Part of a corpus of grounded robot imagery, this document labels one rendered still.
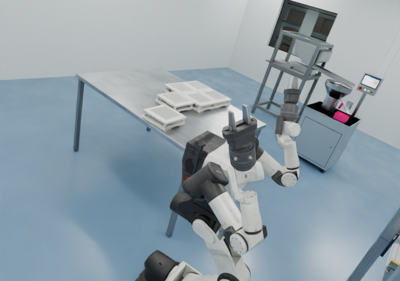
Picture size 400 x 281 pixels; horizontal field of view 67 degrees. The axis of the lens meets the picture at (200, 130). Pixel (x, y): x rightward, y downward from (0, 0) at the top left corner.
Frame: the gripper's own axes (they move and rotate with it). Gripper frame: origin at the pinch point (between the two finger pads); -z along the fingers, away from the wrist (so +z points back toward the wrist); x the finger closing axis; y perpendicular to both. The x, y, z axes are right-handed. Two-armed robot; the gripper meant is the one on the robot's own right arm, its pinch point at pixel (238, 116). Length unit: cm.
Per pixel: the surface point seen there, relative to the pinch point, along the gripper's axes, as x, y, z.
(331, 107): 266, -181, 167
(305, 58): 307, -270, 128
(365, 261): 88, 0, 146
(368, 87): 301, -155, 141
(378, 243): 94, 2, 130
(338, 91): 269, -173, 142
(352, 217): 186, -76, 237
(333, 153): 235, -146, 211
